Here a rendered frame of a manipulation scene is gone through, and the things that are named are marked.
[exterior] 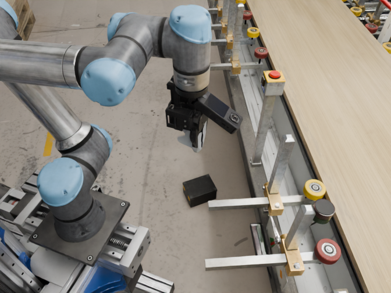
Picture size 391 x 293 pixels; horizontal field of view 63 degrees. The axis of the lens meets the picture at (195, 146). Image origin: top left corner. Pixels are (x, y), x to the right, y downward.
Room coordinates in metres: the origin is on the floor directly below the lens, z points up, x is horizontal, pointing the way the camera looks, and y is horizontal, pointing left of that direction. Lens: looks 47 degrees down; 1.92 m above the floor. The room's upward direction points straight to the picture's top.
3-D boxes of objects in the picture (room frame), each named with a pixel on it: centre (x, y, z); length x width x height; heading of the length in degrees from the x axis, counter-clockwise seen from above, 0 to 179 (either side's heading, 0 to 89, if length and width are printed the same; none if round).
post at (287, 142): (0.75, -0.32, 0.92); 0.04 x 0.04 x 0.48; 4
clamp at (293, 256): (0.48, -0.34, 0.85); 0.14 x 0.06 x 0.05; 4
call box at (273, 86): (1.01, -0.30, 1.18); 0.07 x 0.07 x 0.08; 4
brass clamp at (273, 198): (0.73, -0.32, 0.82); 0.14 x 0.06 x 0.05; 4
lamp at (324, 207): (0.50, -0.38, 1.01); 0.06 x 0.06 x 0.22; 4
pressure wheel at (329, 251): (0.47, -0.45, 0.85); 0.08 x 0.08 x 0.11
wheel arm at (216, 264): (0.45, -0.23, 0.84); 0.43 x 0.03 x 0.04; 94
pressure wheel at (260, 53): (1.72, -0.40, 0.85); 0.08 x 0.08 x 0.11
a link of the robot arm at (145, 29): (0.56, 0.11, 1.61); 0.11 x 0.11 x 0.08; 77
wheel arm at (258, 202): (0.71, -0.27, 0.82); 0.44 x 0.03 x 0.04; 94
